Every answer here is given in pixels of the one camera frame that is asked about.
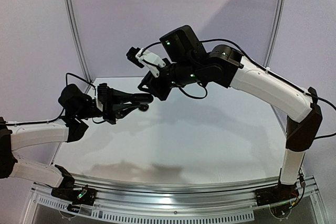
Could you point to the aluminium front rail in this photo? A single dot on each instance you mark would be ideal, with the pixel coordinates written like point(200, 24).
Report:
point(153, 196)

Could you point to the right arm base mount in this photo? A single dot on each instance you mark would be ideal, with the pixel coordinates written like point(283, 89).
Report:
point(275, 194)

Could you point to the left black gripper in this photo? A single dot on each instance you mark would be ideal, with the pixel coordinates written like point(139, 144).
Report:
point(111, 109)

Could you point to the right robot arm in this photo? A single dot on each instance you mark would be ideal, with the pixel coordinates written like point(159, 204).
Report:
point(227, 65)

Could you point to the right aluminium frame post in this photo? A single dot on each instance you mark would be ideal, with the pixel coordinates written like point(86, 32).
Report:
point(274, 32)

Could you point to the black oval charging case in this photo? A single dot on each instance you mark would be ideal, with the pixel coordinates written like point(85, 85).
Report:
point(143, 98)

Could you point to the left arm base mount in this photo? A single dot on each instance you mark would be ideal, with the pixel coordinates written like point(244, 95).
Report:
point(83, 195)

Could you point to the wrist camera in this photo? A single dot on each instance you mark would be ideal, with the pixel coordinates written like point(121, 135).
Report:
point(101, 95)
point(145, 58)

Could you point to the aluminium frame post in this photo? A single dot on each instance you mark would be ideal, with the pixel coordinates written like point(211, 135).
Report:
point(76, 39)
point(274, 32)

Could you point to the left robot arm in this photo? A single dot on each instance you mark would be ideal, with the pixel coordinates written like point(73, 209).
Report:
point(68, 127)

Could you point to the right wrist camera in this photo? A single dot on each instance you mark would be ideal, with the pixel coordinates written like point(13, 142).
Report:
point(145, 58)

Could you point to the left aluminium frame post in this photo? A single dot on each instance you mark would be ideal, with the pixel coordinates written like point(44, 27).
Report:
point(76, 39)

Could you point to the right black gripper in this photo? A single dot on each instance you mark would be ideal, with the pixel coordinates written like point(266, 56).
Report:
point(158, 82)

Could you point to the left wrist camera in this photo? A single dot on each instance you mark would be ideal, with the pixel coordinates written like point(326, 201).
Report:
point(101, 95)

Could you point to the glossy black charging case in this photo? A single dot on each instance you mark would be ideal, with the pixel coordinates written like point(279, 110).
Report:
point(144, 107)

